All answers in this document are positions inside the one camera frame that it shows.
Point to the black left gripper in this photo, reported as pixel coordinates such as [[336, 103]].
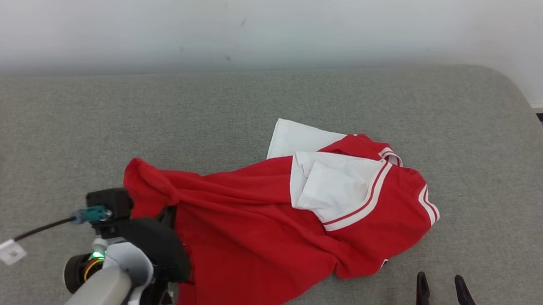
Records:
[[158, 247]]

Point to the red shirt with white sleeves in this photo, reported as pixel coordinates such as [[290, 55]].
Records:
[[252, 232]]

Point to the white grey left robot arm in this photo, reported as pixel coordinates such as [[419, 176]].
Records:
[[102, 292]]

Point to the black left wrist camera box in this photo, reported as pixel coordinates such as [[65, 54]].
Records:
[[110, 203]]

